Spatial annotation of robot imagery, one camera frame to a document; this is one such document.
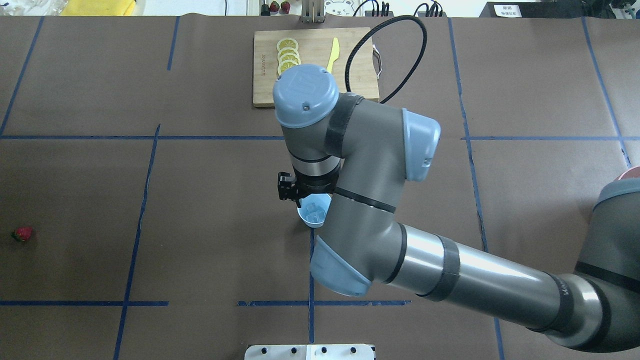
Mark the lemon slice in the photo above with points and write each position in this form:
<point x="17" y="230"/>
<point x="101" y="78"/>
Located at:
<point x="288" y="53"/>
<point x="288" y="60"/>
<point x="287" y="43"/>
<point x="286" y="69"/>

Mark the clear ice cube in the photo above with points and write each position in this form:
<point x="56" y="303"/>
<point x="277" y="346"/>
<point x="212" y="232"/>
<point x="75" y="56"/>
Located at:
<point x="313" y="213"/>

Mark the red strawberry on tray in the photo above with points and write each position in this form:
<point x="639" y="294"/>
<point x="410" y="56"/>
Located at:
<point x="274" y="7"/>
<point x="285" y="7"/>

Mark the red strawberry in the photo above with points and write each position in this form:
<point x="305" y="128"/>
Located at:
<point x="274" y="7"/>
<point x="285" y="7"/>
<point x="22" y="234"/>

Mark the wooden cutting board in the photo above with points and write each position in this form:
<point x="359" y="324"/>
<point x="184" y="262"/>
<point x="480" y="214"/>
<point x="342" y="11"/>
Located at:
<point x="314" y="48"/>

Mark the aluminium frame post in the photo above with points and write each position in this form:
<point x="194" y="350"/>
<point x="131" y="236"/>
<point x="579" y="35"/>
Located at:
<point x="313" y="11"/>

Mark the light blue cup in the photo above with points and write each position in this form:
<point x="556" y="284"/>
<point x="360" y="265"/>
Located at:
<point x="322" y="200"/>

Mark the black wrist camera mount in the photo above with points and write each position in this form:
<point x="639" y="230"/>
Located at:
<point x="287" y="187"/>

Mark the white pedestal column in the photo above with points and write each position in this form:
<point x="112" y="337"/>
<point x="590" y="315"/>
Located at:
<point x="345" y="351"/>

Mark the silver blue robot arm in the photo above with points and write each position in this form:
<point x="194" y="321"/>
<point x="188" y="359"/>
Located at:
<point x="363" y="153"/>

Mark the yellow plastic knife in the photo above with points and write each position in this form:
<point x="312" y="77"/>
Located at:
<point x="333" y="55"/>

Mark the yellow cloth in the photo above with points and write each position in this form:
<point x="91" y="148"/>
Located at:
<point x="99" y="8"/>

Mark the pink bowl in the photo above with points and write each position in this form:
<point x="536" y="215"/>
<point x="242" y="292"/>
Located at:
<point x="631" y="173"/>

